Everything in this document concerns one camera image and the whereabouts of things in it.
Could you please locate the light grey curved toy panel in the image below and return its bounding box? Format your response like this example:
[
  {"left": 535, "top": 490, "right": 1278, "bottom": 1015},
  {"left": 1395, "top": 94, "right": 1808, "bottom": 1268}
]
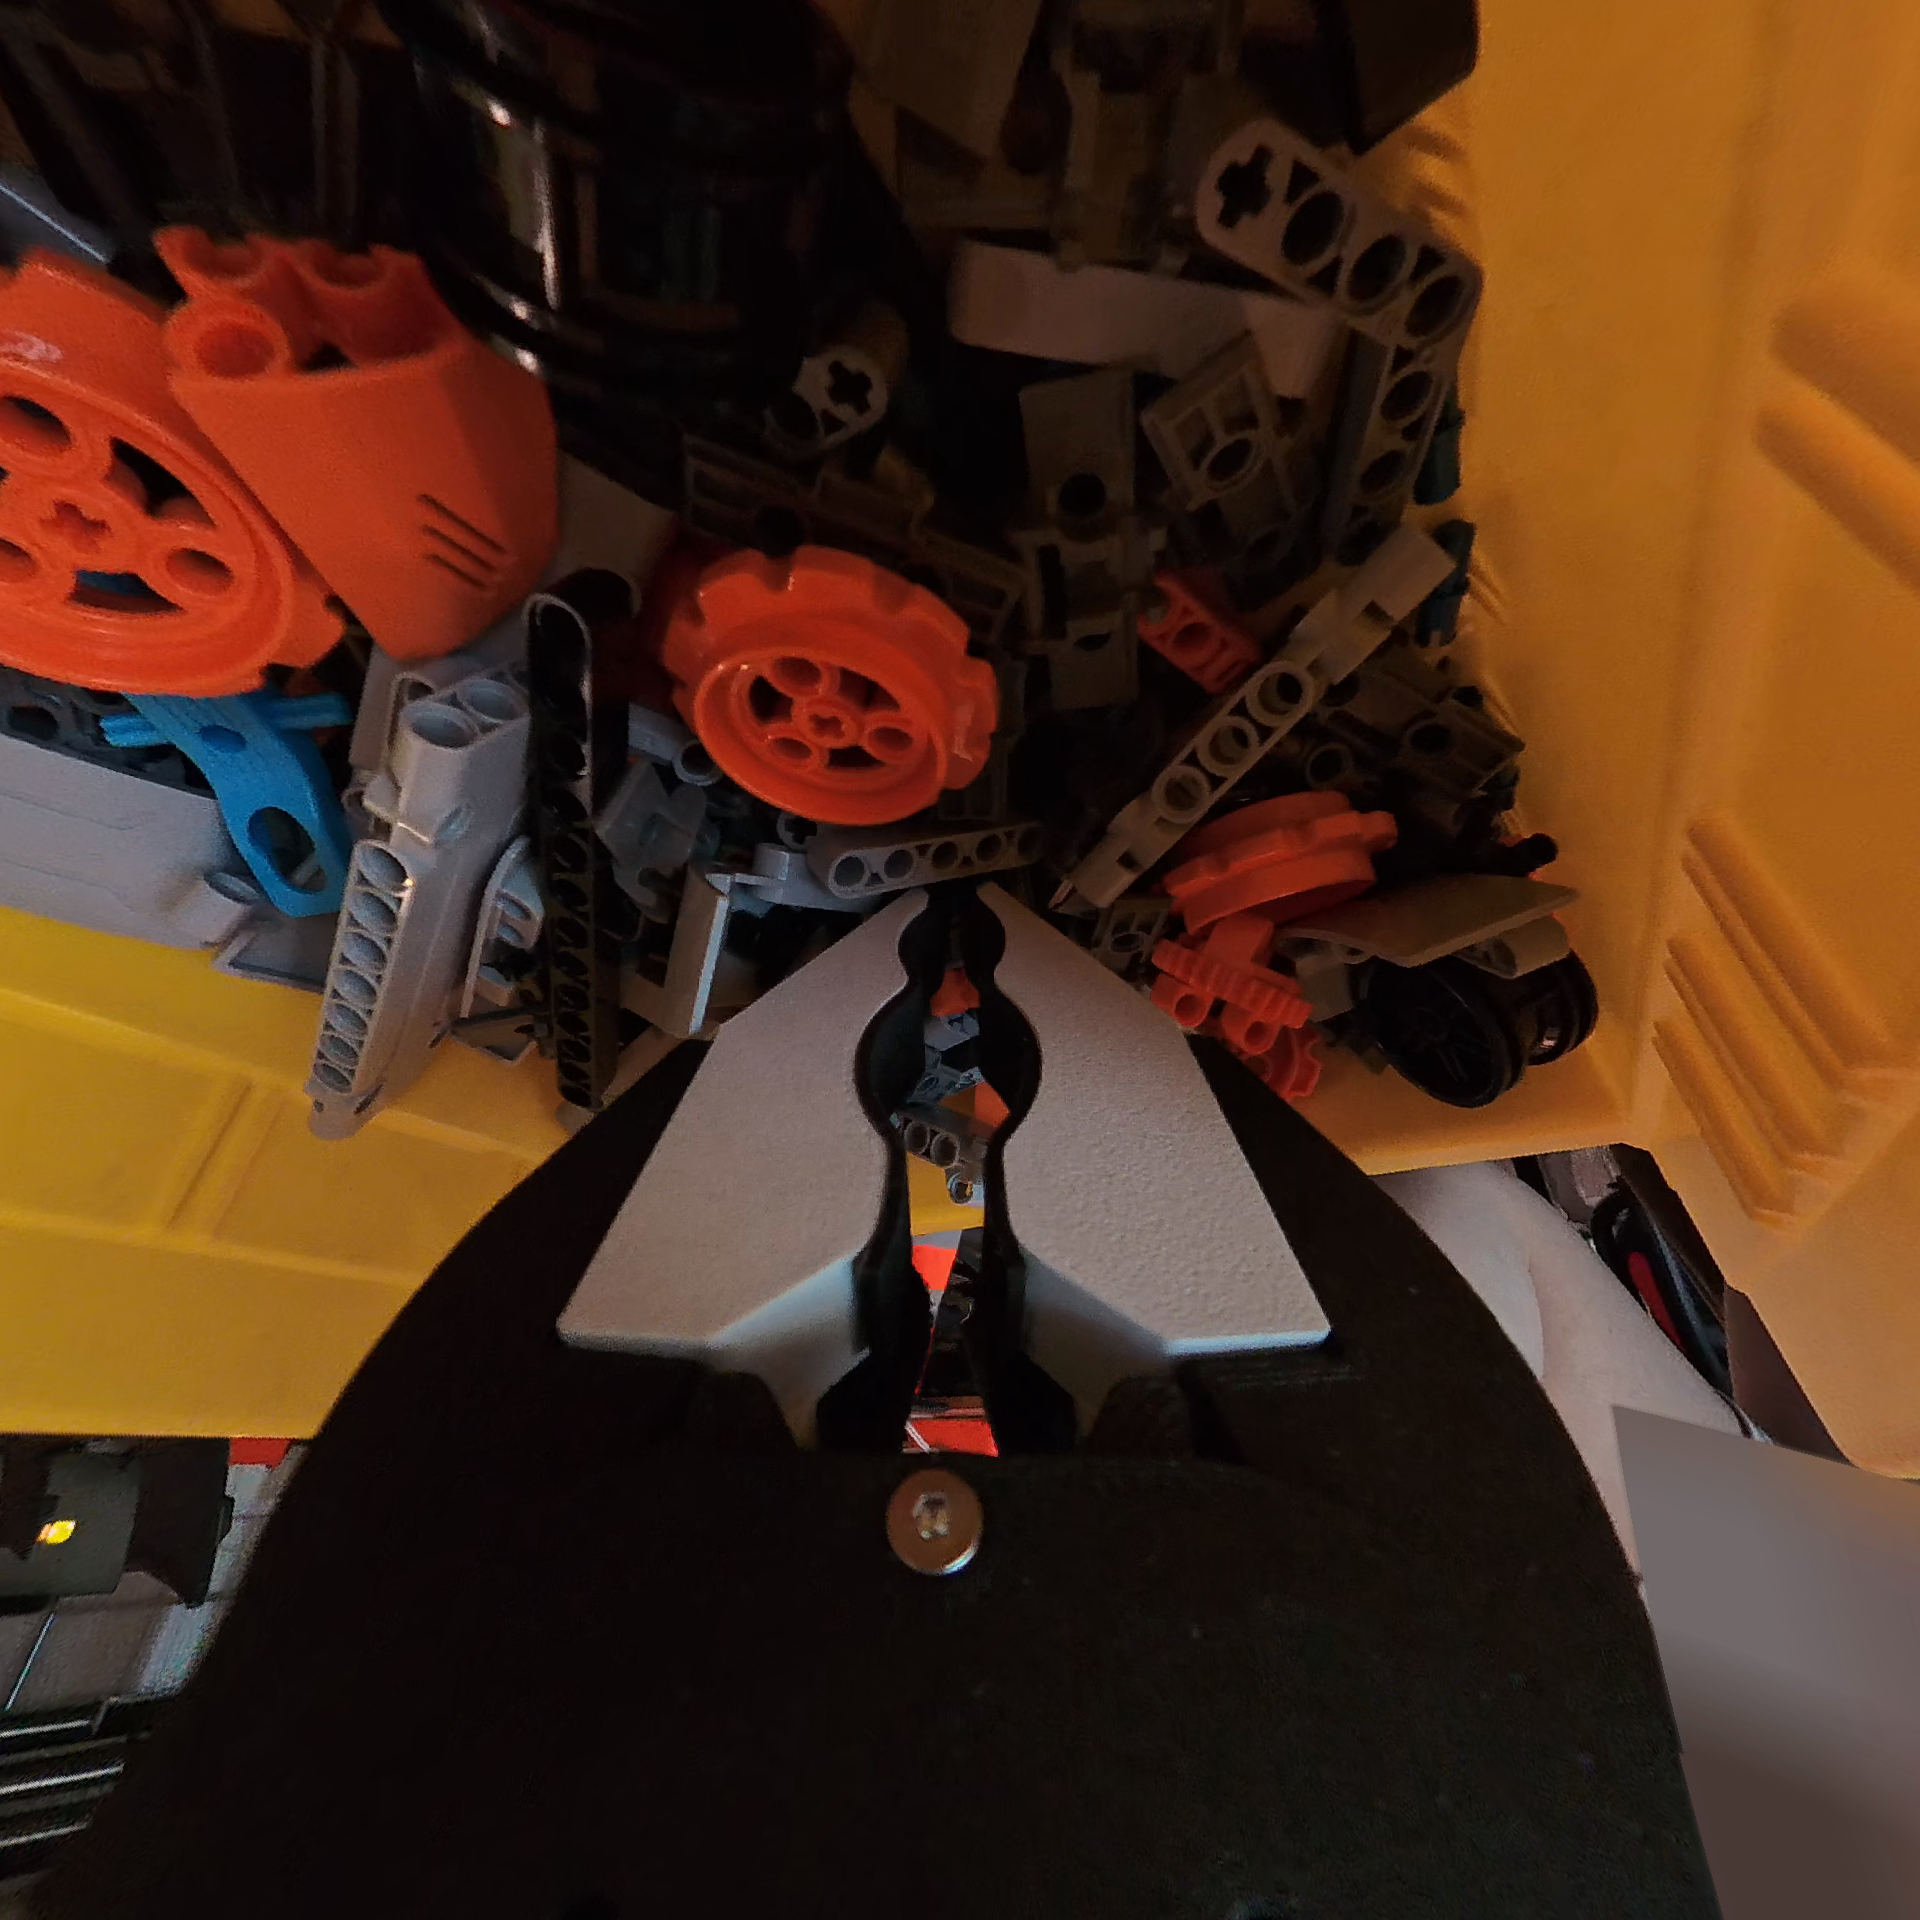
[{"left": 0, "top": 727, "right": 264, "bottom": 953}]

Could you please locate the black toy wheel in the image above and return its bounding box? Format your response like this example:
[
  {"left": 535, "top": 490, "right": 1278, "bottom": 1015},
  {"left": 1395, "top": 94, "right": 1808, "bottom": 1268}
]
[{"left": 1367, "top": 950, "right": 1600, "bottom": 1114}]

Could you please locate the orange toy gear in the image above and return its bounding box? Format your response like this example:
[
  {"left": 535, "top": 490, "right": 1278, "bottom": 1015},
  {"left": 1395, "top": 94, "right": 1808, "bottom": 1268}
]
[{"left": 1151, "top": 920, "right": 1325, "bottom": 1100}]

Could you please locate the teal brick separator tool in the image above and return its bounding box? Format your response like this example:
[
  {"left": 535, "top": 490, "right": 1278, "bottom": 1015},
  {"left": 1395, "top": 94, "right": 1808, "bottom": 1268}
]
[{"left": 105, "top": 688, "right": 357, "bottom": 922}]

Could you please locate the yellow plastic bin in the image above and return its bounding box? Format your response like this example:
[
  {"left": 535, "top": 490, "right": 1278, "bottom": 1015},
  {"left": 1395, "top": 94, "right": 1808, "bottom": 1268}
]
[{"left": 0, "top": 0, "right": 1920, "bottom": 1479}]

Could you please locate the orange toy panel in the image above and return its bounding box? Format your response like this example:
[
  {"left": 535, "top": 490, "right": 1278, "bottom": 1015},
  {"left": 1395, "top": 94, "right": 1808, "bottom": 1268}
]
[{"left": 152, "top": 228, "right": 560, "bottom": 666}]

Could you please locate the pile of toy building parts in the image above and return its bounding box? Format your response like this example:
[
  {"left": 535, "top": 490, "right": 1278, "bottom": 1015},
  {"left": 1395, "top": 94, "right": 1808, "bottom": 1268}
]
[{"left": 0, "top": 0, "right": 1600, "bottom": 1144}]

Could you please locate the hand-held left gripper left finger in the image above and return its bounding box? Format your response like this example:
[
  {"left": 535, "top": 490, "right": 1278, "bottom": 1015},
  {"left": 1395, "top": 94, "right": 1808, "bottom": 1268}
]
[{"left": 558, "top": 891, "right": 928, "bottom": 1425}]

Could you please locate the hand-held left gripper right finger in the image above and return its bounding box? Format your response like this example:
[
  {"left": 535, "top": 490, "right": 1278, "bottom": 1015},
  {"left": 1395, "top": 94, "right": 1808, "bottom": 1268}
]
[{"left": 976, "top": 882, "right": 1337, "bottom": 1415}]

